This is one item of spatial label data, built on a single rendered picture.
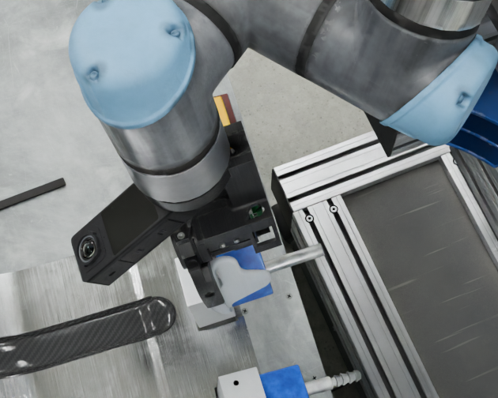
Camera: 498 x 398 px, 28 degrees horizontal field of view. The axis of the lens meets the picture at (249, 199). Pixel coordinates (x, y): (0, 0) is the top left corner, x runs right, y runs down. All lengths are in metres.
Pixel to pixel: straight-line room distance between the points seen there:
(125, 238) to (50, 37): 0.48
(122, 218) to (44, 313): 0.23
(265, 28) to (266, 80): 1.43
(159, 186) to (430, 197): 1.11
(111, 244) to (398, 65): 0.28
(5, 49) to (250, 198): 0.52
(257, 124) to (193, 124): 1.38
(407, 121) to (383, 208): 1.11
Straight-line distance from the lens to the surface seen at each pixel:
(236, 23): 0.64
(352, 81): 0.63
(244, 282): 0.84
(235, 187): 0.74
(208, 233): 0.76
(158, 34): 0.59
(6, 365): 0.96
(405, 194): 1.74
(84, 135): 1.12
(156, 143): 0.63
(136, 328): 0.95
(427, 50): 0.60
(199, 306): 0.88
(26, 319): 0.97
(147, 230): 0.74
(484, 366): 1.67
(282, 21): 0.63
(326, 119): 2.03
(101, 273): 0.78
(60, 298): 0.97
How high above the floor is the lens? 1.80
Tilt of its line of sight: 67 degrees down
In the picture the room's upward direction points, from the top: 1 degrees clockwise
